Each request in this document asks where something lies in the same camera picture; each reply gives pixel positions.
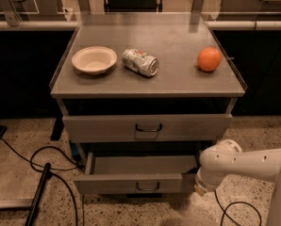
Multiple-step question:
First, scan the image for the black floor cable right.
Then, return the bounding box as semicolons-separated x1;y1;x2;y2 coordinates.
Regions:
213;190;263;226

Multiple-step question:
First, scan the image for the grey metal drawer cabinet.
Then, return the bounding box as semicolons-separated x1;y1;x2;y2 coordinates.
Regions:
51;13;245;153

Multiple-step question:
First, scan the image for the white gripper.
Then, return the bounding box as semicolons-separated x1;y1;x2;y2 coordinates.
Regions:
194;168;224;196

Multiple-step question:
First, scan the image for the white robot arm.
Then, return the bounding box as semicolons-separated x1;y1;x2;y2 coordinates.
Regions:
194;139;281;226

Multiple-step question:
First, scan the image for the crushed silver soda can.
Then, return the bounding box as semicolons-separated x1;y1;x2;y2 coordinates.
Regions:
122;49;159;77

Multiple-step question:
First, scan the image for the black floor cable left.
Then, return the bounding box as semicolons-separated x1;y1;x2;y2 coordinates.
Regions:
0;130;85;226

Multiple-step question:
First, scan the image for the grey top drawer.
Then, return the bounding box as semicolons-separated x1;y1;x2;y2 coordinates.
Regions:
63;114;232;143

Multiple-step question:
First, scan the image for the black pole on floor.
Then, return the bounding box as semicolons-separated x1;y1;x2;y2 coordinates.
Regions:
25;163;51;226

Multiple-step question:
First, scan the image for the grey drawer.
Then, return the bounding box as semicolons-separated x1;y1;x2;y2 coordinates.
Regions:
63;114;232;143
74;153;197;194

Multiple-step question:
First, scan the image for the white horizontal rail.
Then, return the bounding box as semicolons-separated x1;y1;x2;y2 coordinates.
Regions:
0;21;281;31

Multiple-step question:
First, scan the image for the white paper bowl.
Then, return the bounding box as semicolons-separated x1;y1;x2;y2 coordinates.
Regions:
72;46;117;75

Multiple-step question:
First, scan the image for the black floor cable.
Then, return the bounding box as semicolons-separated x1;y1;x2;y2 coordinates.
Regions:
213;190;263;226
0;130;85;226

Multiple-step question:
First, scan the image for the orange fruit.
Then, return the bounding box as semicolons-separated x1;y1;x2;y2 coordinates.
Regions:
197;47;222;73

